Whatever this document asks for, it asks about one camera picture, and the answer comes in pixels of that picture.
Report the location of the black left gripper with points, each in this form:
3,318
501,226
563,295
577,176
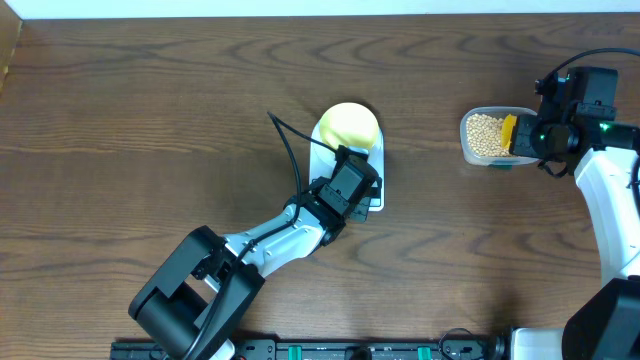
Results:
364,202

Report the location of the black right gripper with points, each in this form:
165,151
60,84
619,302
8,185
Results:
520,143

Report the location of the yellow measuring scoop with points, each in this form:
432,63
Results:
507,130

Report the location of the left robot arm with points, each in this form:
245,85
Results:
194,301

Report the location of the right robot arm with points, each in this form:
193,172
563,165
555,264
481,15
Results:
576,126

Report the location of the white digital kitchen scale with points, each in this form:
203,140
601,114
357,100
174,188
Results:
351,168

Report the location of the pale yellow bowl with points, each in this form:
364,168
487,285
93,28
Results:
349,124

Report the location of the clear plastic container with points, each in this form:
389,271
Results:
497,112

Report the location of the pile of soybeans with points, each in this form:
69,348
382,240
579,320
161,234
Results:
484,135

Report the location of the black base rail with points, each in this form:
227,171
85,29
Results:
456,347

